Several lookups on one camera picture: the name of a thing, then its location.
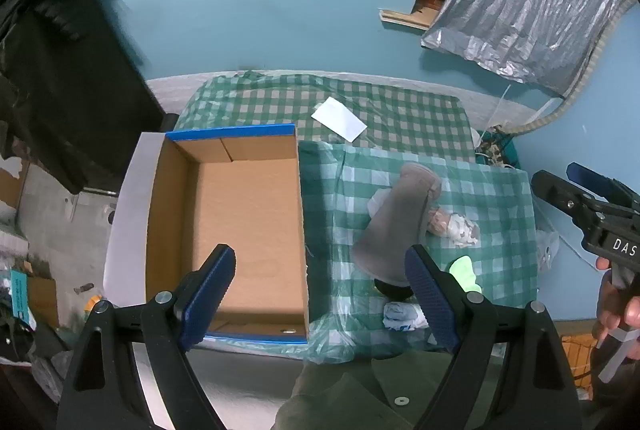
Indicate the black hanging clothes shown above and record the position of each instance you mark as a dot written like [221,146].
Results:
[55,60]

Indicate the teal packet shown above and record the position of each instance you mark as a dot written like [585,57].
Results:
[17,292]

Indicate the white paper card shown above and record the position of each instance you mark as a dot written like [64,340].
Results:
[340,119]

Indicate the open cardboard box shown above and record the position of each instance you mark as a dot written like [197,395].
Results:
[245,210]

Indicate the white tape strip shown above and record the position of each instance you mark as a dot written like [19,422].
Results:
[617,352]

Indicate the person's right hand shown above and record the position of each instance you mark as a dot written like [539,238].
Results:
[612,307]

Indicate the pinkish rolled sock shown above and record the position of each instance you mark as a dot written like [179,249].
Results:
[440,221]

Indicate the neon green cloth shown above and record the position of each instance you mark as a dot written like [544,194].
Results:
[462,272]

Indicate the black round object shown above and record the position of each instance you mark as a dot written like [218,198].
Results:
[392,291]

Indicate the wooden crate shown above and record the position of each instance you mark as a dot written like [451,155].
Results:
[580,355]

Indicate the grey fabric sleeve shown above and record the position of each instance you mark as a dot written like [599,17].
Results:
[395,220]

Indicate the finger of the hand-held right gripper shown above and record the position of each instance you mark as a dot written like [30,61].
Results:
[555,190]
[592,180]

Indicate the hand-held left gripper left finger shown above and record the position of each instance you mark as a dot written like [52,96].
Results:
[210,300]

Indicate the silver foil sheet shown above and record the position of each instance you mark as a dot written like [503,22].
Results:
[520,0]

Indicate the white knotted plastic bag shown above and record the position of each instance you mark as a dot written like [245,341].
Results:
[400,316]

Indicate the green checked tablecloth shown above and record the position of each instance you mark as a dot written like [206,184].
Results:
[480,220]
[350,102]

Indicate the white patterned rolled cloth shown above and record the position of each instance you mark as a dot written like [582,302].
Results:
[464,230]

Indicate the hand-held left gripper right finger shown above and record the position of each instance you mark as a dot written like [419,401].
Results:
[430,300]

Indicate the wooden strip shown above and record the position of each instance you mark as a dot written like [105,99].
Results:
[405,18]

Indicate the small brown cardboard box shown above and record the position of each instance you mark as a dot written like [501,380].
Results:
[44,302]

